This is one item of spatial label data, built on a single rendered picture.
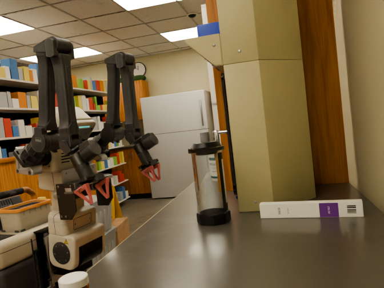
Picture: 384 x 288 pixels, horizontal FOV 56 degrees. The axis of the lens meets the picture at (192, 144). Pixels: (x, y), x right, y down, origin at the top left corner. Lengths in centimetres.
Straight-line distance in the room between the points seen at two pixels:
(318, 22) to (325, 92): 27
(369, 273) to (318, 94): 92
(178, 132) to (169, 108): 44
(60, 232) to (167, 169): 469
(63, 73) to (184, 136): 485
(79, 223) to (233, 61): 108
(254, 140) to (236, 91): 16
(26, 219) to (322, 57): 155
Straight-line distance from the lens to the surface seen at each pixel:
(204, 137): 107
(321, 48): 155
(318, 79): 154
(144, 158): 178
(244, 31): 118
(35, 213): 204
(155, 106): 635
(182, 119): 622
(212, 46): 119
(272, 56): 121
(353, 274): 74
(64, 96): 148
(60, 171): 173
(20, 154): 165
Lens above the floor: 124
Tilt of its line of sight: 3 degrees down
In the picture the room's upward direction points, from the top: 7 degrees counter-clockwise
